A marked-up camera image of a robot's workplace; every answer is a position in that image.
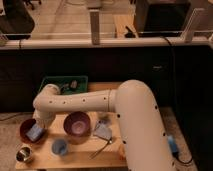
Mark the blue sponge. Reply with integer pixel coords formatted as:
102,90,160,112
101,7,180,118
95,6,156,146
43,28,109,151
26,124,44,141

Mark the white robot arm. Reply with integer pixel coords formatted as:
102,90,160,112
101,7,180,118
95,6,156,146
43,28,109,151
33,80,176,171

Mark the purple bowl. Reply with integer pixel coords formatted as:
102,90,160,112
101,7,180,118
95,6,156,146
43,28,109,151
63,111,90,137

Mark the dark red bowl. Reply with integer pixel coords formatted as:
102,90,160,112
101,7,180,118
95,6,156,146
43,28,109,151
19,118,46,144

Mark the green plastic bin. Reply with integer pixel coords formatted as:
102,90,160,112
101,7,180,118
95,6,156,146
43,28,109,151
39,75,88,95

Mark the grey folded cloth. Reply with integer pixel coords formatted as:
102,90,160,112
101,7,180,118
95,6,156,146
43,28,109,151
93,123,112,140

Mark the metal spoon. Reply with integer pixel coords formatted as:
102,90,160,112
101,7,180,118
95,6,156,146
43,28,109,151
90,139,113,159

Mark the blue cup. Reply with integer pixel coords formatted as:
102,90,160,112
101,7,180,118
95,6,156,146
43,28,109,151
51,139,68,156

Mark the black cabinet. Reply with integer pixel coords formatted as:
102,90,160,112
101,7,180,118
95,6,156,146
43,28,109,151
134,0,191,32

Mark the blue object on floor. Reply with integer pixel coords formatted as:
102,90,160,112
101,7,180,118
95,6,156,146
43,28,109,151
168,135,179,154

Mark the small metal cup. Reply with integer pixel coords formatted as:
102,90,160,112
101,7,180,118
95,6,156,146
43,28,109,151
16,147,33,163

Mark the black office chair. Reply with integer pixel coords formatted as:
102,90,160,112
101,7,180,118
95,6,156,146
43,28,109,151
0,0,35,34

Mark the grey metal post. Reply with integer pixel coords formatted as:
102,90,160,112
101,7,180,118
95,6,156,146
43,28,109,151
90,10,100,45

